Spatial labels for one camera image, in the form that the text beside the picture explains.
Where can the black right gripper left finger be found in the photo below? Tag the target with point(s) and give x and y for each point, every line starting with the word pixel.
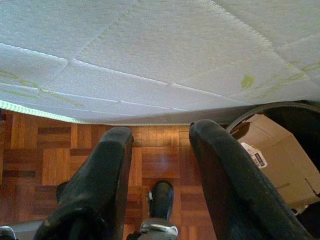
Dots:
pixel 100 187

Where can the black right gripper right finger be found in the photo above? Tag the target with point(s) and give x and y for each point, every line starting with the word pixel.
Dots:
pixel 232 187

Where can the white label sticker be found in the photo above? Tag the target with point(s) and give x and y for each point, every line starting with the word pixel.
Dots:
pixel 255 155

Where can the brown cardboard box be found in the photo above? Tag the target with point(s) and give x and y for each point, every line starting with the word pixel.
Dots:
pixel 282 155

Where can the black right robot foot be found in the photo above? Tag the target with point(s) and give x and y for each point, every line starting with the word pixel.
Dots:
pixel 162 200

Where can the round black bin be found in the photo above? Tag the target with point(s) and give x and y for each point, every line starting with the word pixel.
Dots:
pixel 295 117

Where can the white quilted mattress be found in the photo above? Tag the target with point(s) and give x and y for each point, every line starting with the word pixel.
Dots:
pixel 150 50

